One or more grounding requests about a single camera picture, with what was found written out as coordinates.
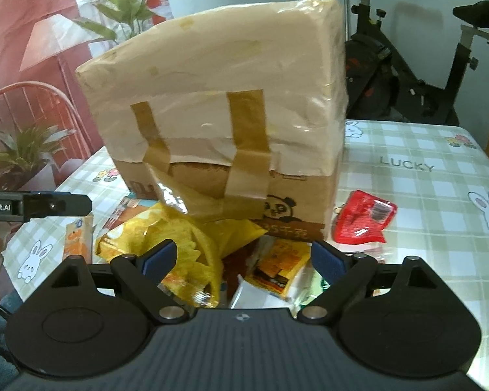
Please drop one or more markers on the small red snack packet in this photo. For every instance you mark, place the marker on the small red snack packet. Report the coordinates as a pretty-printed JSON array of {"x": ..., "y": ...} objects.
[{"x": 362, "y": 219}]

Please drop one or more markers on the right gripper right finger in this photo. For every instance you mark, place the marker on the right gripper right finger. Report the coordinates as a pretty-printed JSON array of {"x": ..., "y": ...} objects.
[{"x": 347, "y": 276}]

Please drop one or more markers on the potted green plant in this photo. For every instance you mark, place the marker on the potted green plant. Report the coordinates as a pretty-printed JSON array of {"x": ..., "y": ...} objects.
[{"x": 116, "y": 21}]

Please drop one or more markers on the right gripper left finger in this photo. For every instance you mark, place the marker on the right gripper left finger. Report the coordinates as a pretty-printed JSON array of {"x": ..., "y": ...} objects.
[{"x": 140, "y": 276}]

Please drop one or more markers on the black exercise bike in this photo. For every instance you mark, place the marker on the black exercise bike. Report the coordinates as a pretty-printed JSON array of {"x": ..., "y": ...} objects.
[{"x": 419, "y": 61}]

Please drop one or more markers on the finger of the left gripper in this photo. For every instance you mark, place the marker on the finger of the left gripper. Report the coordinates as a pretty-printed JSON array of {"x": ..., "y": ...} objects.
[{"x": 21, "y": 207}]

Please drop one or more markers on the yellow chip bag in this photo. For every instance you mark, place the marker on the yellow chip bag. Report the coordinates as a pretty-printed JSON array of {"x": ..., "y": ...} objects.
[{"x": 196, "y": 278}]

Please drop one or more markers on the orange beige biscuit bar packet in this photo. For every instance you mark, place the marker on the orange beige biscuit bar packet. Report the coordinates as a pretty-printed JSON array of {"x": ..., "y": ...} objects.
[{"x": 79, "y": 239}]

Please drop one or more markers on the white blue dotted packet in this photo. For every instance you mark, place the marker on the white blue dotted packet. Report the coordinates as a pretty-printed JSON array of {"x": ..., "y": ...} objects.
[{"x": 248, "y": 296}]

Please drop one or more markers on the orange bread snack packet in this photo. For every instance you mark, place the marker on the orange bread snack packet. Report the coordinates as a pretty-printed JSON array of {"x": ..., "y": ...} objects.
[{"x": 126, "y": 209}]

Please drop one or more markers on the green checked tablecloth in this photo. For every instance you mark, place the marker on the green checked tablecloth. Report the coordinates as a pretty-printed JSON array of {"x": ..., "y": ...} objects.
[{"x": 438, "y": 178}]

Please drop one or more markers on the yellow orange snack packet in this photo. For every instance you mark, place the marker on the yellow orange snack packet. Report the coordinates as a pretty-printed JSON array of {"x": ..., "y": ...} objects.
[{"x": 277, "y": 263}]

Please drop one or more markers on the taped cardboard box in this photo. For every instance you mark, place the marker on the taped cardboard box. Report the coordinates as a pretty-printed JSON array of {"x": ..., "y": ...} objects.
[{"x": 232, "y": 113}]

